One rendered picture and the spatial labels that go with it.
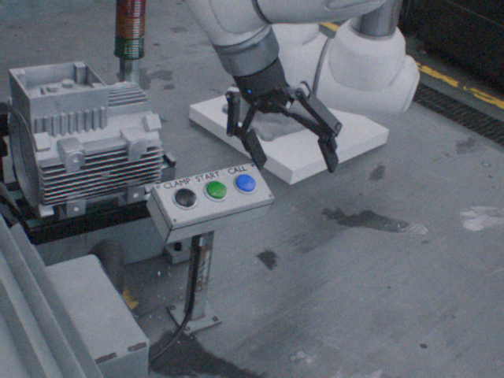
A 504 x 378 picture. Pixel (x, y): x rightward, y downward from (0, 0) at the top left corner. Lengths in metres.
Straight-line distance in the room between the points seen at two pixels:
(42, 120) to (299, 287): 0.53
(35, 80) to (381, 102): 0.76
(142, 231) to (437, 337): 0.54
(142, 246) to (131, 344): 0.83
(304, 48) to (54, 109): 0.68
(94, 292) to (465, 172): 1.39
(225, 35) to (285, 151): 0.65
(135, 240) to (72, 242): 0.12
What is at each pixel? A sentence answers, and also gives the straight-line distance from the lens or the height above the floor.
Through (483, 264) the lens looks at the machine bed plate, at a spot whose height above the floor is 0.80.
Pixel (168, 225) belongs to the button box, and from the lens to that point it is 0.93.
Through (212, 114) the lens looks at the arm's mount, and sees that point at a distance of 1.67.
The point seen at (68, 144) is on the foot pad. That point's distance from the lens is 1.04.
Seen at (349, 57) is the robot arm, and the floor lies 1.07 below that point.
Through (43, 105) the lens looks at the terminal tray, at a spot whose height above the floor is 1.13.
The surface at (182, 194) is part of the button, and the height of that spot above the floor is 1.07.
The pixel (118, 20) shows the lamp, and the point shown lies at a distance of 1.42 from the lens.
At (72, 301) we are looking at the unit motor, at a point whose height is 1.32.
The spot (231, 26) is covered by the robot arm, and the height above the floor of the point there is 1.29.
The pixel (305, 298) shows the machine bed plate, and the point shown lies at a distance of 1.22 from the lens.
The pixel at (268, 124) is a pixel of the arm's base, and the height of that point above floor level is 0.86.
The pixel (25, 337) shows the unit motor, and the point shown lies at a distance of 0.36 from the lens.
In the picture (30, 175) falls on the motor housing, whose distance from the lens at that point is 1.20.
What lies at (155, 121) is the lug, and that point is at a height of 1.08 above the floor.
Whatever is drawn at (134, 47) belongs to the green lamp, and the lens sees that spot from 1.43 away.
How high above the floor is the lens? 1.61
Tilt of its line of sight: 33 degrees down
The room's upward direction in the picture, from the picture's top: 9 degrees clockwise
